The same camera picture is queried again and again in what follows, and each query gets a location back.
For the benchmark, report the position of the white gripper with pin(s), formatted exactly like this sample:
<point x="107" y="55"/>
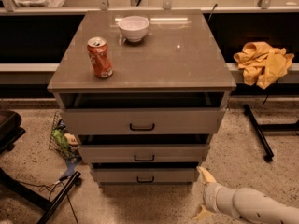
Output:
<point x="211" y="194"/>

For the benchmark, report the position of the grey drawer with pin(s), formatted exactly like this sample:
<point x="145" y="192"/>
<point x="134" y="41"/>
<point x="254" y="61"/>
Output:
<point x="143" y="153"/>
<point x="143" y="121"/>
<point x="145" y="176"/>

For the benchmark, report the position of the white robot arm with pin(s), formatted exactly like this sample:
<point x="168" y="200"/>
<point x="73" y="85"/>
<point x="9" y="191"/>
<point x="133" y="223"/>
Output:
<point x="247" y="205"/>

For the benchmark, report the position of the grey drawer cabinet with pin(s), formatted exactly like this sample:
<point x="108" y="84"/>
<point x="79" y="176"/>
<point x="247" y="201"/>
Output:
<point x="176" y="65"/>

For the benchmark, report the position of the black stand leg right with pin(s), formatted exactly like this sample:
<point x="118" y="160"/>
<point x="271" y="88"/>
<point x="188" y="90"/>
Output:
<point x="261" y="128"/>

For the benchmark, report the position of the blue tape strip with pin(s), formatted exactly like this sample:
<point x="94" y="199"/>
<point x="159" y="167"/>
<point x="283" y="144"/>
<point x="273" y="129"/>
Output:
<point x="70" y="167"/>

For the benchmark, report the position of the yellow cloth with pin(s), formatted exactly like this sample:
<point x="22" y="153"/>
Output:
<point x="262" y="64"/>

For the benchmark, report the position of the white bowl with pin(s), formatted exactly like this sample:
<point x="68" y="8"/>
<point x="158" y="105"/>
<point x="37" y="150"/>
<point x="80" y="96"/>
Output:
<point x="134" y="28"/>

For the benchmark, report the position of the orange soda can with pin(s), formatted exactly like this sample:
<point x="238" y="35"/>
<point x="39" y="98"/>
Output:
<point x="97" y="48"/>

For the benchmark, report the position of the black chair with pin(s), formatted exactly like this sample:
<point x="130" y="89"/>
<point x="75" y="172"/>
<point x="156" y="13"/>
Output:
<point x="10" y="129"/>

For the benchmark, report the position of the wire basket with items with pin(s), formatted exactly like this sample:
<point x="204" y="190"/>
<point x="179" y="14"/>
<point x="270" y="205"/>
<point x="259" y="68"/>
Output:
<point x="60" y="139"/>

